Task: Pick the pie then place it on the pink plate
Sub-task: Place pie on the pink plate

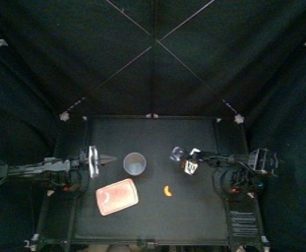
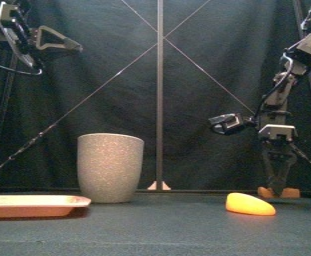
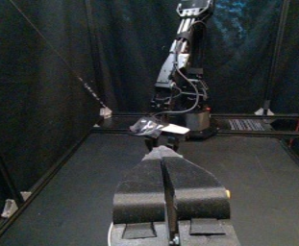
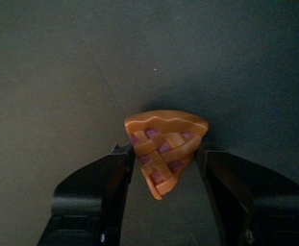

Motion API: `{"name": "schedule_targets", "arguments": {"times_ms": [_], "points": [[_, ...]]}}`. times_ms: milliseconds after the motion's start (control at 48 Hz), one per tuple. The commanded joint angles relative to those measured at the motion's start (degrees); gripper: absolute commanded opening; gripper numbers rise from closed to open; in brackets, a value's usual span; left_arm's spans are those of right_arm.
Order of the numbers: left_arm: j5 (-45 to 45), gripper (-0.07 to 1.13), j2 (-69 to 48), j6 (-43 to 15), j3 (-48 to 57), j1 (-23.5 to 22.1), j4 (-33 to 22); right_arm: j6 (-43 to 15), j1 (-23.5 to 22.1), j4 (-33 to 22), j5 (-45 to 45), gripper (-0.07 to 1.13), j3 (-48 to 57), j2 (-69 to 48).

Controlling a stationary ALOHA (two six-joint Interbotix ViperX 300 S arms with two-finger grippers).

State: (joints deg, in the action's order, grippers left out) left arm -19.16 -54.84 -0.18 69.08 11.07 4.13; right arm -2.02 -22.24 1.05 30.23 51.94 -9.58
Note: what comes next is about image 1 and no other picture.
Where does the orange toy pie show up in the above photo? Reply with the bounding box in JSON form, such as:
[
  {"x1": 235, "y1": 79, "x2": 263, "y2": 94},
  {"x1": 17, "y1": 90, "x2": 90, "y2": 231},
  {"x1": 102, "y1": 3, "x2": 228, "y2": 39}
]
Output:
[{"x1": 161, "y1": 185, "x2": 173, "y2": 198}]

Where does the pink rectangular plate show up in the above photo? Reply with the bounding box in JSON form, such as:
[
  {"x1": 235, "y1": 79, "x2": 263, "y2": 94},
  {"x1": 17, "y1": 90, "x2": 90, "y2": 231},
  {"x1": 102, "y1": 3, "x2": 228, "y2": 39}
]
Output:
[{"x1": 94, "y1": 177, "x2": 140, "y2": 217}]

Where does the white crossing cord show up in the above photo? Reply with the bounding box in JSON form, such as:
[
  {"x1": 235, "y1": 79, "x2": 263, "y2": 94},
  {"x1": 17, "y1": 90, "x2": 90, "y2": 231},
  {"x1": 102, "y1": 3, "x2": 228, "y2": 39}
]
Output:
[
  {"x1": 60, "y1": 0, "x2": 216, "y2": 120},
  {"x1": 105, "y1": 0, "x2": 244, "y2": 122}
]

